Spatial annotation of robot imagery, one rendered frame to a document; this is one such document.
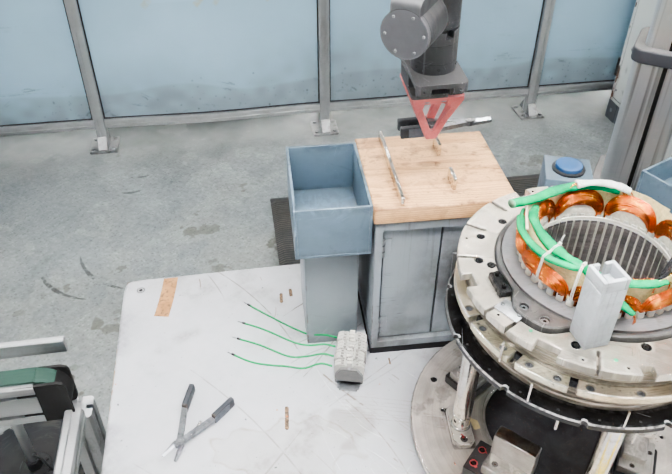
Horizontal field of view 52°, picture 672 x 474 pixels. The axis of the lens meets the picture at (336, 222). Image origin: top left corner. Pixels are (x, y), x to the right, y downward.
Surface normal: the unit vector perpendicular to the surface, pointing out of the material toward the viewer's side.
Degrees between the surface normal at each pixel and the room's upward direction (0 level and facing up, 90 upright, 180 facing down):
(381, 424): 0
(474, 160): 0
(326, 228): 90
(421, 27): 93
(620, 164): 90
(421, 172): 0
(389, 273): 90
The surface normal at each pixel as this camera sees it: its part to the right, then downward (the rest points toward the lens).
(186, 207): 0.00, -0.79
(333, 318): 0.12, 0.61
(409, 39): -0.47, 0.58
